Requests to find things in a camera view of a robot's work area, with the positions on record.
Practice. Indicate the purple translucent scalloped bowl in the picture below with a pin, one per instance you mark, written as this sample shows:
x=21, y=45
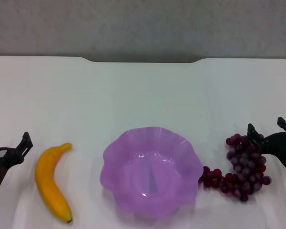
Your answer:
x=131, y=167

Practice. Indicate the yellow banana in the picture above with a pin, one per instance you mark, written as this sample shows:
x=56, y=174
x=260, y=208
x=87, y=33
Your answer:
x=47, y=171

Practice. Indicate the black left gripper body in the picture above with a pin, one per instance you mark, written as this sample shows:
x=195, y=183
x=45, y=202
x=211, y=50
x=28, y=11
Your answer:
x=3, y=159

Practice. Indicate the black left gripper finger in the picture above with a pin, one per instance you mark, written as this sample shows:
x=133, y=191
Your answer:
x=25, y=143

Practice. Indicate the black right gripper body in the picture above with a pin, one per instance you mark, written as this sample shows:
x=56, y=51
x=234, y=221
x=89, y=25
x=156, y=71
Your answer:
x=280, y=146

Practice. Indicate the dark red grape bunch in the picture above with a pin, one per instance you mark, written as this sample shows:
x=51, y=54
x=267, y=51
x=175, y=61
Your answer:
x=243, y=163

